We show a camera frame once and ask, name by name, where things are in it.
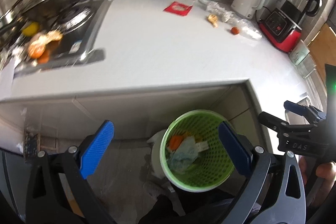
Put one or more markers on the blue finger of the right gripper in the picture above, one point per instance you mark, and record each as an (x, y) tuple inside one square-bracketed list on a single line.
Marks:
[(296, 107)]

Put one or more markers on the grey blue cloth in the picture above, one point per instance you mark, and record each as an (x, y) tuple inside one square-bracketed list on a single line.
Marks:
[(180, 160)]

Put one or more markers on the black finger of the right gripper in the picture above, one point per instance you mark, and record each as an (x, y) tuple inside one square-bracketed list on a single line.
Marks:
[(272, 122)]

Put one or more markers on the black wok with lid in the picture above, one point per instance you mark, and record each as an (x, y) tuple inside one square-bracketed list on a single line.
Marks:
[(40, 11)]

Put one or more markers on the person hand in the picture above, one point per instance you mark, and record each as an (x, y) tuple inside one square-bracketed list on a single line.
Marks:
[(326, 172)]

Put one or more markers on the wooden cutting board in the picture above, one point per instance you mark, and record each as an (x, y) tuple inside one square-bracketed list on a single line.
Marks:
[(323, 49)]

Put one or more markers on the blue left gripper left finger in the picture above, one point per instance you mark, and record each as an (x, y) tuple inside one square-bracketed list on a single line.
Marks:
[(93, 147)]

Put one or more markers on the crumpled white tissue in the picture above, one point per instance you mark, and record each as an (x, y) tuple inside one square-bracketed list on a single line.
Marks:
[(223, 13)]

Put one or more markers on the red black blender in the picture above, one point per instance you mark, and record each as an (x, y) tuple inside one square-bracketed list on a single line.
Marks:
[(282, 27)]

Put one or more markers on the orange peels on stove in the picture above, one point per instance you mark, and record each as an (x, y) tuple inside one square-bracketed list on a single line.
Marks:
[(42, 44)]

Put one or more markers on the clear plastic bag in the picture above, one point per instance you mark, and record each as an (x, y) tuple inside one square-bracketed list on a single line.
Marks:
[(246, 28)]

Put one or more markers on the orange peel piece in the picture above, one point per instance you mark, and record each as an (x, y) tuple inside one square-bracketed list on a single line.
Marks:
[(213, 19)]

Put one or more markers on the glass cup with print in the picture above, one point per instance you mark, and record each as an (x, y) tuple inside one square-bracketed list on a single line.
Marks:
[(298, 53)]

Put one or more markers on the green mesh trash basket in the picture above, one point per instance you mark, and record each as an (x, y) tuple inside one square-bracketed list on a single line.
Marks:
[(213, 165)]

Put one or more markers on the red snack packet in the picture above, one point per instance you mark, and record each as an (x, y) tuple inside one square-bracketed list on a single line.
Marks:
[(178, 9)]

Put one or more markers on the gas stove top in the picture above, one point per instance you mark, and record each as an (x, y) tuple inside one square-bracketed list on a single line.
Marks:
[(79, 25)]

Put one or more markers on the small red bottle cap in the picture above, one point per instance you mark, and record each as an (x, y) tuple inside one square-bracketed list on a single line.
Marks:
[(235, 31)]

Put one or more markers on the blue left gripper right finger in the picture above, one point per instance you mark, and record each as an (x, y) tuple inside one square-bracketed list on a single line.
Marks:
[(237, 147)]

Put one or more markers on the yellow lemon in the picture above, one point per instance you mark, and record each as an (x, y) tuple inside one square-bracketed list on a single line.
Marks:
[(31, 30)]

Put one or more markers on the orange foam fruit net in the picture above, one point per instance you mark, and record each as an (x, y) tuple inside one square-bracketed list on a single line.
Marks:
[(175, 142)]

